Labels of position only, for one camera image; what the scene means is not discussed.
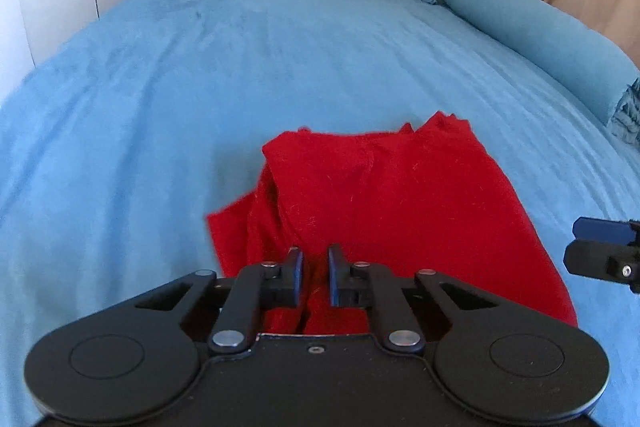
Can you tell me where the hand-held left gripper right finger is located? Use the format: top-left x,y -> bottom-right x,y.
326,244 -> 501,354

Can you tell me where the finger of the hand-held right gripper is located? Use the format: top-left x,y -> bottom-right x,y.
563,240 -> 640,294
572,216 -> 640,249

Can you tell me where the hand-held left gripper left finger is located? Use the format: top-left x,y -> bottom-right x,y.
132,246 -> 305,355

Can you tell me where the red knit sweater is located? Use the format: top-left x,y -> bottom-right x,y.
206,110 -> 579,336

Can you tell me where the blue bed sheet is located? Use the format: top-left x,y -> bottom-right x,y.
0,0 -> 640,427

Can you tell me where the blue bolster pillow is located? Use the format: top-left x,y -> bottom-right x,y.
386,0 -> 640,142

